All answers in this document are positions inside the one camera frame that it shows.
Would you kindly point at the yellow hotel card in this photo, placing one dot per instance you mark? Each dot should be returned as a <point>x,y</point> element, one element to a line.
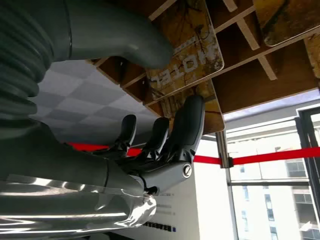
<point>189,49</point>

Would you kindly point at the wooden slotted card rack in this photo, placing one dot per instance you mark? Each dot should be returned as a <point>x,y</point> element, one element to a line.
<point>263,86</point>

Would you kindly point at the ribbed grey right arm sleeve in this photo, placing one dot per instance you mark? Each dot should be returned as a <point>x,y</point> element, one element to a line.
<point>20,49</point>

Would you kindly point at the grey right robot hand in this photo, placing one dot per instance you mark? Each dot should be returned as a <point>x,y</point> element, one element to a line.
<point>62,165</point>

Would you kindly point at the black window frame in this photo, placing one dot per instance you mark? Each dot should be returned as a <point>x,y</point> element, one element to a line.
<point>301,129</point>

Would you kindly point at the white sign board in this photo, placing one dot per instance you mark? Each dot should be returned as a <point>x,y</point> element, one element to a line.
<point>180,212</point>

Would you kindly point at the red barrier belt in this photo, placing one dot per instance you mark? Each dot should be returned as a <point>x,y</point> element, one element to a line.
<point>207,160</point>
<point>275,155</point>

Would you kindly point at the pale building outside window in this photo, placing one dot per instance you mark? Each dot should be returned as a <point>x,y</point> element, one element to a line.
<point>297,169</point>

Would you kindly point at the metal stanchion post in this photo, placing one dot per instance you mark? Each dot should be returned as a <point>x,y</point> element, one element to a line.
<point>221,145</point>

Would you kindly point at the yellow card with tree print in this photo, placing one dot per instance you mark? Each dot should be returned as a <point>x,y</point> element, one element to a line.
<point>287,20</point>
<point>213,112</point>

